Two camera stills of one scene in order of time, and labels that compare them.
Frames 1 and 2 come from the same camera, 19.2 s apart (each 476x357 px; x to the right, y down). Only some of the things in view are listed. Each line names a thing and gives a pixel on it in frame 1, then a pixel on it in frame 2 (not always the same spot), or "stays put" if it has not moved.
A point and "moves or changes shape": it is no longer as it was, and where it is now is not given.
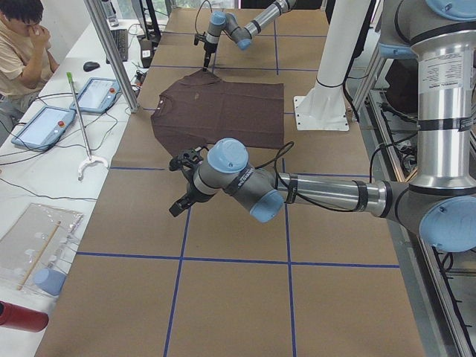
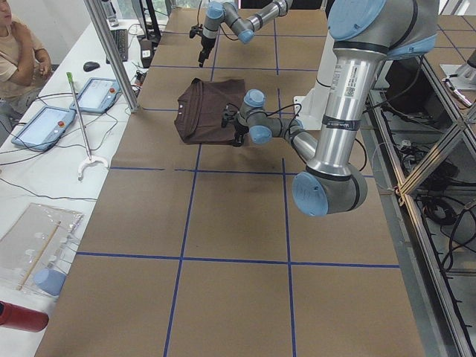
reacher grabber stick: (89, 157) stays put
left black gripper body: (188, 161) -> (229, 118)
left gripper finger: (181, 204) -> (239, 140)
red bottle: (23, 318) stays put
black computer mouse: (89, 66) stays put
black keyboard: (120, 39) stays put
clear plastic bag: (36, 251) stays put
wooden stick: (39, 256) stays put
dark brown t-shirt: (204, 108) moves or changes shape
